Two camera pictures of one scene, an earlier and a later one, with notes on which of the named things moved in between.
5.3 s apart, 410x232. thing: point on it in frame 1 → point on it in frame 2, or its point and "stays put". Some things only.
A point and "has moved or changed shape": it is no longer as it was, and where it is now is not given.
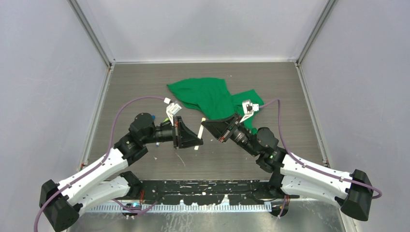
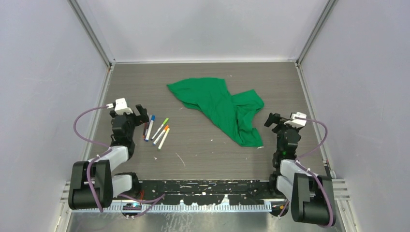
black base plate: [208, 192] stays put
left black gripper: [185, 137] → [139, 119]
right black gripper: [219, 129] → [275, 119]
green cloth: [211, 98] stays put
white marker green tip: [200, 132] has moved or changed shape
